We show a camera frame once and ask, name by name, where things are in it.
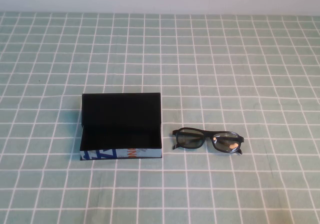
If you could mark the black glasses case blue print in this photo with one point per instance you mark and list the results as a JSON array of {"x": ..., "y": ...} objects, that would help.
[{"x": 120, "y": 114}]

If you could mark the black-framed glasses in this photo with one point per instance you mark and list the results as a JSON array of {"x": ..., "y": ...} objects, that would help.
[{"x": 208, "y": 136}]

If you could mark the green white-checked tablecloth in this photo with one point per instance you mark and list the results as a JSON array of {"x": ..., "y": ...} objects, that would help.
[{"x": 225, "y": 59}]

